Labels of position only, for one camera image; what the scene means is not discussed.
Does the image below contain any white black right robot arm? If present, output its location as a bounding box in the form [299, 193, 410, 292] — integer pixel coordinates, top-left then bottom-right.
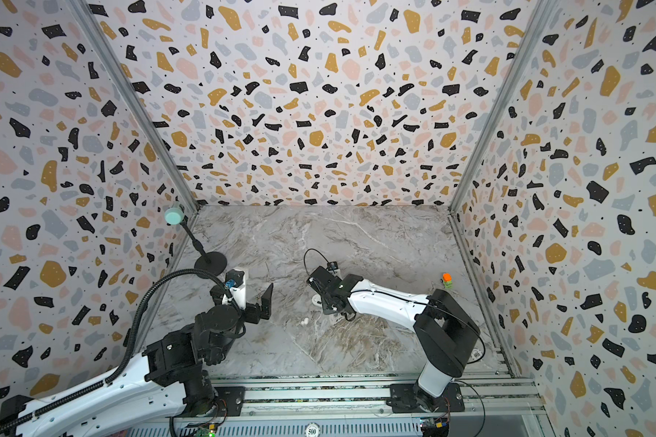
[307, 266, 481, 412]

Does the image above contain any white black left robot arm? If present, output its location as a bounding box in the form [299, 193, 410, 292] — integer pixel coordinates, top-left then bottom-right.
[0, 287, 273, 436]

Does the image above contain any black stand with green ball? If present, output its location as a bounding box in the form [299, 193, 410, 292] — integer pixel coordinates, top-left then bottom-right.
[164, 206, 228, 276]

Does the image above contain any orange green small cube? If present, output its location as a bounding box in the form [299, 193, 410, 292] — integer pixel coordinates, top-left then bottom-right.
[442, 273, 453, 289]

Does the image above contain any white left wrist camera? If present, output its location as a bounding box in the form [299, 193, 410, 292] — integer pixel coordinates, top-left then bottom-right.
[222, 268, 247, 311]

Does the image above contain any black corrugated cable hose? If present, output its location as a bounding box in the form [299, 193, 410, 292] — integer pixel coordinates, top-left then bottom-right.
[0, 267, 231, 437]

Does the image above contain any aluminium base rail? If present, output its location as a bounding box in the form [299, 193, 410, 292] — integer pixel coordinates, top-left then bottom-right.
[125, 370, 550, 437]

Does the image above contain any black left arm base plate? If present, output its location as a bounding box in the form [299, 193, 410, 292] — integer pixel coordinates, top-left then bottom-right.
[197, 386, 246, 421]

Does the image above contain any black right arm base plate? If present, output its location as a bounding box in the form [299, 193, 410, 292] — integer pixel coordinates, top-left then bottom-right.
[386, 383, 465, 415]

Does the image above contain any aluminium corner frame post left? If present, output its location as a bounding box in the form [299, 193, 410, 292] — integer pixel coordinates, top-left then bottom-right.
[65, 1, 199, 217]

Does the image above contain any aluminium corner frame post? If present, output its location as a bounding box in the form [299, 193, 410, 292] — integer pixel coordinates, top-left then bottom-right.
[449, 0, 559, 215]
[65, 1, 199, 217]

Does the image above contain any aluminium corner frame post right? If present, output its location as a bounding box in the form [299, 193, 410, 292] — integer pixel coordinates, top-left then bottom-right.
[449, 0, 559, 215]

